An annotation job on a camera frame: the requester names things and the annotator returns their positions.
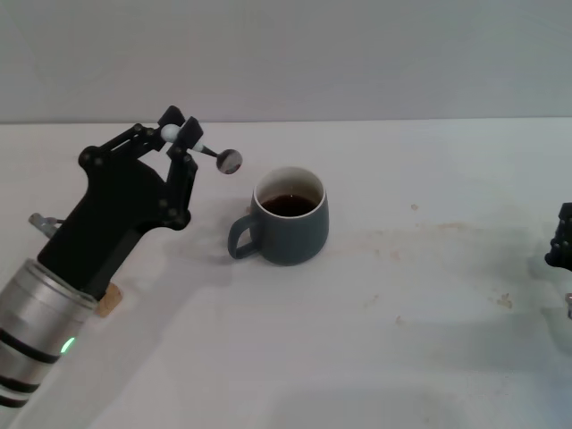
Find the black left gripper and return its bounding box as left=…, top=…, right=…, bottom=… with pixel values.
left=38, top=105, right=205, bottom=300

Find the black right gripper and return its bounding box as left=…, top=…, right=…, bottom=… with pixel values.
left=543, top=201, right=572, bottom=269

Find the metal spoon light blue handle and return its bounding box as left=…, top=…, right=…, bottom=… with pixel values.
left=160, top=123, right=245, bottom=176

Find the dark grey ceramic mug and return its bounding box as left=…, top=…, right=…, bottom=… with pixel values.
left=227, top=166, right=331, bottom=267

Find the light tan wooden block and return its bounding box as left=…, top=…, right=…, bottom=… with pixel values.
left=96, top=281, right=124, bottom=318

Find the dark coffee liquid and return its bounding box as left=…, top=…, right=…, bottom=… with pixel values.
left=260, top=192, right=319, bottom=219

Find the metal left gripper cable plug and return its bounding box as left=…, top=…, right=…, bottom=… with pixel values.
left=29, top=213, right=66, bottom=229

